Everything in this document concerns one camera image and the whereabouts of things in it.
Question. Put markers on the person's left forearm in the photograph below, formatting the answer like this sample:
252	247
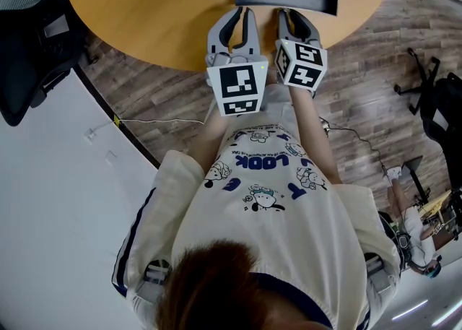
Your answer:
214	133

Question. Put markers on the yellow tape marker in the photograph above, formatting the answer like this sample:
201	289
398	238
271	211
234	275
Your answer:
117	121

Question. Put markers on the person's right forearm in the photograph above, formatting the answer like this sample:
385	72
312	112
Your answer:
314	133

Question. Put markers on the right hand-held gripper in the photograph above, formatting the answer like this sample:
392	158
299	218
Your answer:
303	68

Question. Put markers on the black headrest office chair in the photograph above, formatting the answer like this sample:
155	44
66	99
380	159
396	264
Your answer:
32	54

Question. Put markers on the person's cream printed shirt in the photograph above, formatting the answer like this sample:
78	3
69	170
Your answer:
270	220

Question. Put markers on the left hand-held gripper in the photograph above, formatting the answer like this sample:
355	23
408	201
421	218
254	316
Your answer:
238	84

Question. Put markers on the black floor stand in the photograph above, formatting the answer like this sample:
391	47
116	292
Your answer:
415	169

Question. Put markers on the light wooden rack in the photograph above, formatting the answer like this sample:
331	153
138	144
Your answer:
444	213

